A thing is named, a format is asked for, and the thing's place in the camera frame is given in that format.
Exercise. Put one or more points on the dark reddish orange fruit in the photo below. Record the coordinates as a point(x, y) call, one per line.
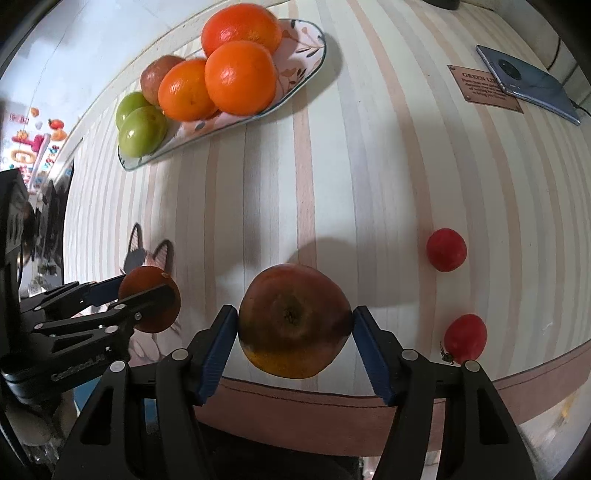
point(143, 279)

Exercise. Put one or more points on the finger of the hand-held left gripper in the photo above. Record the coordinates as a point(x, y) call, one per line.
point(138, 302)
point(104, 290)

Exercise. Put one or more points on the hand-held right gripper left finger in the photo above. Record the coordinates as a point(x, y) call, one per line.
point(217, 353)

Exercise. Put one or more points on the colourful wall sticker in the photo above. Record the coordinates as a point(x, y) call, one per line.
point(32, 152)

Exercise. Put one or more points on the oval floral ceramic plate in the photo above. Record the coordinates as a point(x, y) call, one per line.
point(295, 69)

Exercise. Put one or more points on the small orange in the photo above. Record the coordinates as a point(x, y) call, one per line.
point(240, 78)
point(187, 90)

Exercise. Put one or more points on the large orange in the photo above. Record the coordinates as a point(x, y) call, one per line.
point(241, 25)

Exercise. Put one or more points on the red cherry tomato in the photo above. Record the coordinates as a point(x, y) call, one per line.
point(446, 249)
point(465, 338)

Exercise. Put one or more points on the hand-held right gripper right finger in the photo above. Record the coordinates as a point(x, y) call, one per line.
point(374, 357)

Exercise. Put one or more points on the blue smartphone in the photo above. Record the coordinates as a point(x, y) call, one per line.
point(531, 83)

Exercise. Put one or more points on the brown label patch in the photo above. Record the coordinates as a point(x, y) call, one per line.
point(480, 94)

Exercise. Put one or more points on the red green yellow apple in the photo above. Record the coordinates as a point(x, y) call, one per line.
point(295, 318)

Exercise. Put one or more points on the striped cat print tablecloth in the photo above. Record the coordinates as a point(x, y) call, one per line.
point(369, 161)

